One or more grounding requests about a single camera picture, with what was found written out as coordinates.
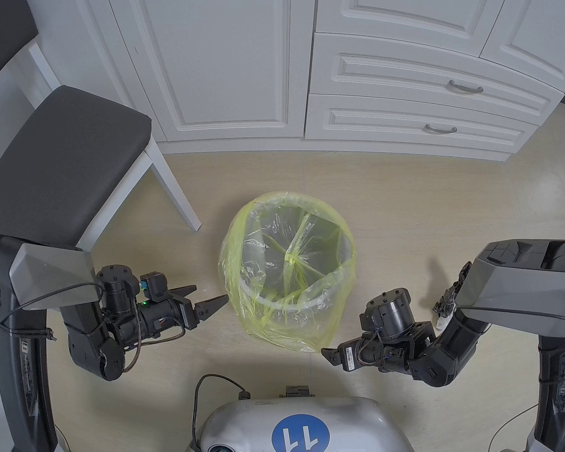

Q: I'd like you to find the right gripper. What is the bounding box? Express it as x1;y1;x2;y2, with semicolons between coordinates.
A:
320;339;390;374

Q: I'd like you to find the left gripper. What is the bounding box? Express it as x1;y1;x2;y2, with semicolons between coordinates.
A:
142;283;230;339

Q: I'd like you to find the yellow plastic bag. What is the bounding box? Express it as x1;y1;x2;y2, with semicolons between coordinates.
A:
220;191;358;353

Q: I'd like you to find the white trash bin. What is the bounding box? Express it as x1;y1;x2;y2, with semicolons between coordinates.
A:
229;201;356;335

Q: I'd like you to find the black plastic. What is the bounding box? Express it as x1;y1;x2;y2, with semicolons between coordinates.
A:
433;261;472;316

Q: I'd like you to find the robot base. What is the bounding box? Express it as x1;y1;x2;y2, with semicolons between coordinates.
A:
200;385;416;452

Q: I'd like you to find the white chair with grey seat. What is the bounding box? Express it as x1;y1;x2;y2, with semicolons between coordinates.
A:
0;0;203;254

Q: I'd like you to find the white wardrobe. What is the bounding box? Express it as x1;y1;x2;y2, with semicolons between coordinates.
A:
61;0;565;163

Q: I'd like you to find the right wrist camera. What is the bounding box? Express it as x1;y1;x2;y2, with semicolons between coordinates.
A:
359;311;382;335

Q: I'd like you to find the black cable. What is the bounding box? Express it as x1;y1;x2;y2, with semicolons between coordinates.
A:
191;374;251;452
492;402;541;452

